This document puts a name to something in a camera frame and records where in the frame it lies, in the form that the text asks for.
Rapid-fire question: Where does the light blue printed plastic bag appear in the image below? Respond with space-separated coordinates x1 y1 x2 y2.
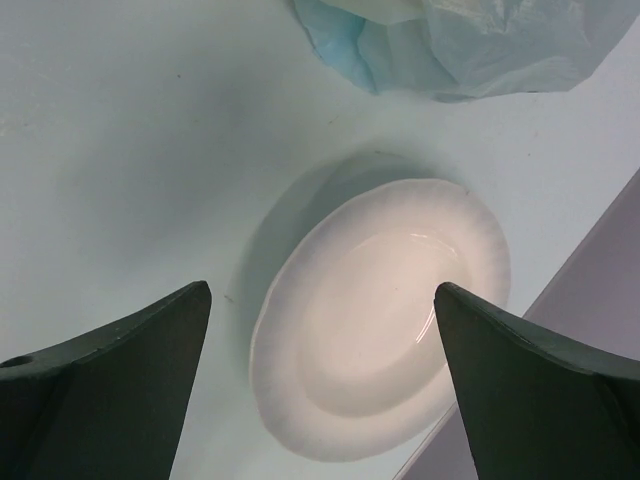
293 1 639 103

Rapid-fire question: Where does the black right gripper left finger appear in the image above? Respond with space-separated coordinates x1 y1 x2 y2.
1 281 212 479

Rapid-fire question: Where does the white paper plate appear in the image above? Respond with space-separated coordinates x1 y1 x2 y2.
249 179 511 462

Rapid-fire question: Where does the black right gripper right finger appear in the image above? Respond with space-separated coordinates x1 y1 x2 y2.
434 283 639 479

